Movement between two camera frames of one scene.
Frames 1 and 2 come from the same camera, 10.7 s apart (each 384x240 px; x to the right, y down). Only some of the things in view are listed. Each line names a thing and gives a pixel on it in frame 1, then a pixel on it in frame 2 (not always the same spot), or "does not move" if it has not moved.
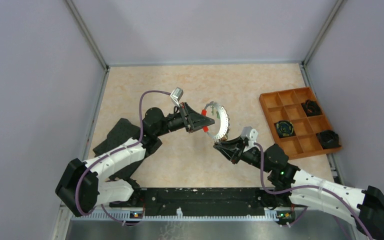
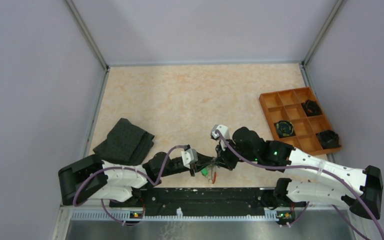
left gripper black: (195, 121) -> (204, 160)
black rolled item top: (311, 108) does not move
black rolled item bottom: (328, 139) does not move
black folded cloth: (121, 133) does not move
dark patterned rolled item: (284, 128) does not move
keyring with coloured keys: (224, 121) -> (210, 172)
